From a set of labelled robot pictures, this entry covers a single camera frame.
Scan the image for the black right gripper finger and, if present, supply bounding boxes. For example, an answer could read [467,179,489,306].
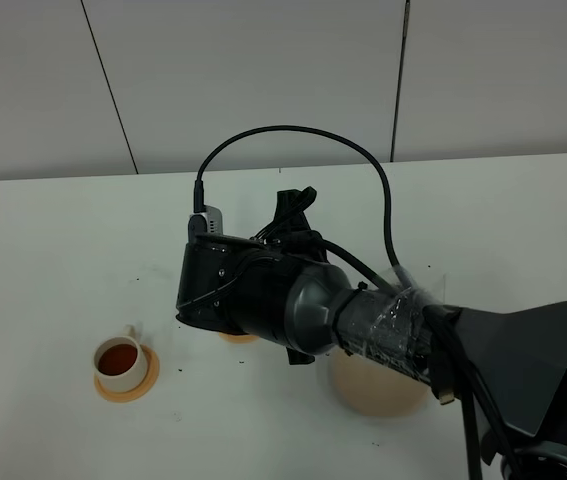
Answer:
[252,187,328,263]
[286,347,315,365]

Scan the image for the black right camera cable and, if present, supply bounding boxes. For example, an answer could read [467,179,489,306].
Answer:
[192,124,414,291]

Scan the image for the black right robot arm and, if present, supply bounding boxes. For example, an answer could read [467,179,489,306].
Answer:
[177,185,567,479]

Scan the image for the beige round teapot saucer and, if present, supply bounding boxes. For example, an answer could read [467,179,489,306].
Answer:
[330,349,429,418]

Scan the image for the orange coaster near left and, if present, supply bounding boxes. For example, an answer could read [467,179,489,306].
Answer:
[93,344,161,405]

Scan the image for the white teacup near left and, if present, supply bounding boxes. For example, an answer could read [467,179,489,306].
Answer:
[92,325,148,393]

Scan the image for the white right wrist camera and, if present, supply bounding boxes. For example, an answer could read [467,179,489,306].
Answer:
[188,205,223,242]

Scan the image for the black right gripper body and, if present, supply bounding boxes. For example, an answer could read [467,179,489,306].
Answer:
[176,234,293,335]

